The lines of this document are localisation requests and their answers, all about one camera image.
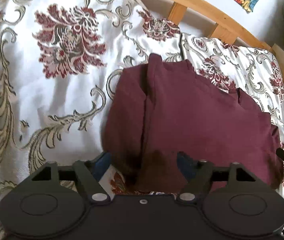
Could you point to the floral white bedspread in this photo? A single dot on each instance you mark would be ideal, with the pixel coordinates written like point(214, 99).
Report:
point(60, 62)

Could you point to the wooden bed frame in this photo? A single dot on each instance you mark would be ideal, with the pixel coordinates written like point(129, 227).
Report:
point(226, 28)

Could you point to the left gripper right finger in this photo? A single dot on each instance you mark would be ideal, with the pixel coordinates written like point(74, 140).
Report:
point(198, 174)

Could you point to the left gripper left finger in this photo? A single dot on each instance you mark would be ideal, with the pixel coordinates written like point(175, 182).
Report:
point(88, 174)

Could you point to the maroon small shirt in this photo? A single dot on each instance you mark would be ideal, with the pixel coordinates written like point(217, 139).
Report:
point(160, 109)

